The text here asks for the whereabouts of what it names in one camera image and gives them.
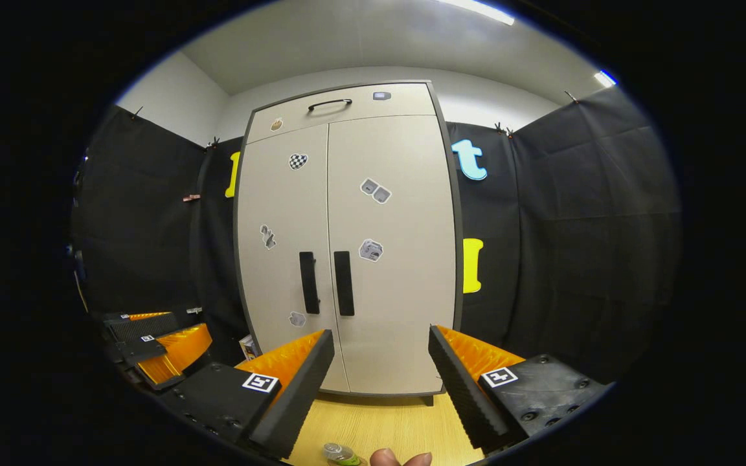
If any white cabinet door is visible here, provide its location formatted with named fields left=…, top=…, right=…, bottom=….
left=237, top=123, right=351, bottom=394
left=326, top=115, right=458, bottom=395

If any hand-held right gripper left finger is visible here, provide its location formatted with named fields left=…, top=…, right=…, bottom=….
left=159, top=329, right=336, bottom=460

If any white cabinet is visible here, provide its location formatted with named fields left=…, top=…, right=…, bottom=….
left=234, top=80, right=464, bottom=407

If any black backdrop cloth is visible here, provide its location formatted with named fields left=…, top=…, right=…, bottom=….
left=69, top=87, right=683, bottom=383

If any green label bottle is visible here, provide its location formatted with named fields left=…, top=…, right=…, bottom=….
left=322, top=443, right=362, bottom=466

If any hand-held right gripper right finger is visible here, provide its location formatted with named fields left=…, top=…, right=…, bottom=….
left=428, top=325, right=610, bottom=454

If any white cabinet drawer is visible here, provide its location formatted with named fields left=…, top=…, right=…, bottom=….
left=245, top=82, right=437, bottom=145

